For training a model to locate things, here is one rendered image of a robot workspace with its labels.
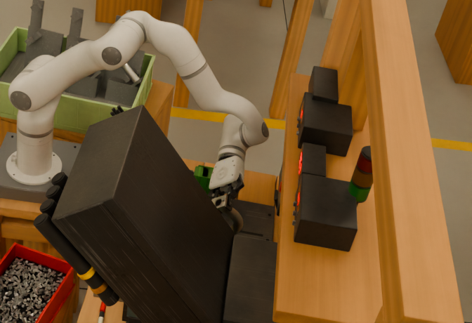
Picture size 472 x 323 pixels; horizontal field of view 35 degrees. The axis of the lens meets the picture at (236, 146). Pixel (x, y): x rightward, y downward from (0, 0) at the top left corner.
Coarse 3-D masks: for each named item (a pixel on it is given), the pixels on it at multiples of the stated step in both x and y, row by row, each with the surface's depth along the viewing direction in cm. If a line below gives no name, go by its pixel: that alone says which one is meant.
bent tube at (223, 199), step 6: (216, 198) 220; (222, 198) 218; (216, 204) 220; (222, 204) 217; (222, 210) 219; (234, 210) 221; (228, 216) 221; (234, 216) 221; (240, 216) 223; (234, 222) 223; (240, 222) 224; (234, 228) 227; (240, 228) 226
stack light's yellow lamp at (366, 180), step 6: (354, 174) 172; (360, 174) 170; (366, 174) 169; (372, 174) 170; (354, 180) 172; (360, 180) 171; (366, 180) 170; (372, 180) 171; (360, 186) 172; (366, 186) 172
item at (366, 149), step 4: (364, 148) 169; (368, 148) 169; (360, 152) 169; (364, 152) 168; (368, 152) 168; (360, 156) 168; (364, 156) 167; (368, 156) 167; (360, 160) 169; (364, 160) 168; (368, 160) 167; (356, 164) 171; (360, 164) 169; (364, 164) 168; (368, 164) 168; (360, 168) 169; (364, 168) 169; (368, 168) 168; (364, 172) 169; (368, 172) 169
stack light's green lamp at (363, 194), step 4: (352, 184) 173; (348, 188) 175; (352, 188) 173; (356, 188) 172; (360, 188) 172; (368, 188) 173; (352, 192) 174; (356, 192) 173; (360, 192) 173; (364, 192) 173; (368, 192) 174; (356, 196) 174; (360, 196) 173; (364, 196) 174; (356, 200) 174; (360, 200) 174; (364, 200) 175
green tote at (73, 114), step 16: (16, 32) 324; (0, 48) 309; (16, 48) 328; (64, 48) 327; (0, 64) 311; (144, 64) 327; (144, 80) 309; (0, 96) 296; (64, 96) 292; (144, 96) 319; (0, 112) 301; (16, 112) 300; (64, 112) 297; (80, 112) 296; (96, 112) 295; (64, 128) 303; (80, 128) 301
